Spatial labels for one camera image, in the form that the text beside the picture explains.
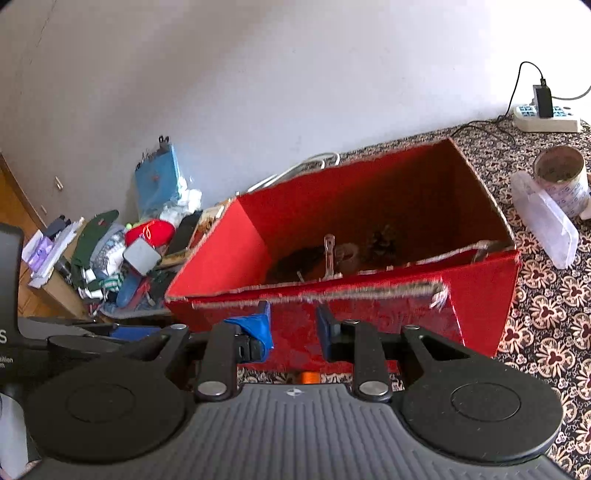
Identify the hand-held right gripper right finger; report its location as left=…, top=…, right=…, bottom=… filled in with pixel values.
left=315, top=305, right=492, bottom=402

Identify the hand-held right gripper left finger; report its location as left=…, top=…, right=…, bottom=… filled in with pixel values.
left=117, top=300, right=275, bottom=402

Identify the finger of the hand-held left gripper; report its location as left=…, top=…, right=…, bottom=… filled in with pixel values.
left=46, top=320, right=160, bottom=354

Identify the red fabric-covered box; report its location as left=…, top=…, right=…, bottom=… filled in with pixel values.
left=165, top=137, right=522, bottom=374

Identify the metal can opener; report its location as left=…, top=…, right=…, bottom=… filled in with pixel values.
left=323, top=234, right=337, bottom=280

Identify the golden pine cone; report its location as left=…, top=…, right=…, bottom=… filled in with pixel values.
left=365, top=228, right=398, bottom=266

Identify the purple packet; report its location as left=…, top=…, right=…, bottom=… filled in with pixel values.
left=21, top=231, right=61, bottom=273

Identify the grey square box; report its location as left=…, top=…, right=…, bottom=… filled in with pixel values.
left=124, top=239, right=160, bottom=276

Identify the red pouch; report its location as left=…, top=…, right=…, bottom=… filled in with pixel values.
left=124, top=220, right=176, bottom=247

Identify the black phone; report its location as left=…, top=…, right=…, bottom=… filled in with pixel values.
left=165, top=210, right=204, bottom=257

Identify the white crumpled plastic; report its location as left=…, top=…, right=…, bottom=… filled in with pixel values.
left=159, top=187, right=204, bottom=227

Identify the blue packet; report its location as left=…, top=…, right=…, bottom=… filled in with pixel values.
left=135, top=134, right=183, bottom=217

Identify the pale grey cloth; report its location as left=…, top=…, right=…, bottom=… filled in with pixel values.
left=0, top=392, right=29, bottom=478

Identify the floral patterned tablecloth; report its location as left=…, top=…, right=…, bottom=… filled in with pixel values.
left=235, top=117, right=591, bottom=480

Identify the clear plastic case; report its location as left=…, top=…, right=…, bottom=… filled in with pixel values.
left=510, top=172, right=580, bottom=270

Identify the large packing tape roll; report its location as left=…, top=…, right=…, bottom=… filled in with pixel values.
left=533, top=145, right=591, bottom=219

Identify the white power strip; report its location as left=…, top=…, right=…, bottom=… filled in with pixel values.
left=513, top=104, right=581, bottom=134

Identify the black charger plug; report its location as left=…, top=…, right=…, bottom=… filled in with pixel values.
left=533, top=78, right=555, bottom=119

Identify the white cable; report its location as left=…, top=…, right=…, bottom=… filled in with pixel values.
left=247, top=152, right=342, bottom=195

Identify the black charger cable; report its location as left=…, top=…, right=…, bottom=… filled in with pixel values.
left=450, top=61, right=546, bottom=147

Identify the grey cable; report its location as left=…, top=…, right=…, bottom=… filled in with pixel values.
left=551, top=85, right=591, bottom=101

